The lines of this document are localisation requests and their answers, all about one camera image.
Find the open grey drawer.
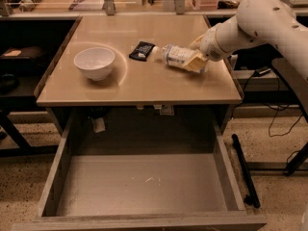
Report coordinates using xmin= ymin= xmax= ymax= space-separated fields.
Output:
xmin=12 ymin=107 xmax=266 ymax=231

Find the clear blue plastic water bottle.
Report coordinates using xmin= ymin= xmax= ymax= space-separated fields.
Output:
xmin=152 ymin=44 xmax=200 ymax=71

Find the white ceramic bowl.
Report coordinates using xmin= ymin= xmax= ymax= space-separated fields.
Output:
xmin=73 ymin=47 xmax=116 ymax=81

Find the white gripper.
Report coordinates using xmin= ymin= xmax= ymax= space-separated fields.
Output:
xmin=183 ymin=27 xmax=228 ymax=73

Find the white tag under counter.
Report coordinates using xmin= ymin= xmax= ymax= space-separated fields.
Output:
xmin=92 ymin=117 xmax=106 ymax=133

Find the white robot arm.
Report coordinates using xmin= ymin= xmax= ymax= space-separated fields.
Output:
xmin=190 ymin=0 xmax=308 ymax=80

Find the black bag with note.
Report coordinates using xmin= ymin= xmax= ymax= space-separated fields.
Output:
xmin=0 ymin=46 xmax=45 ymax=61

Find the black snack packet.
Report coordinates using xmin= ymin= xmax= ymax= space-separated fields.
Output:
xmin=129 ymin=41 xmax=155 ymax=62

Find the beige top cabinet counter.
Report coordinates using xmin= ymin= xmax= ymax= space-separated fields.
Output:
xmin=38 ymin=14 xmax=242 ymax=108

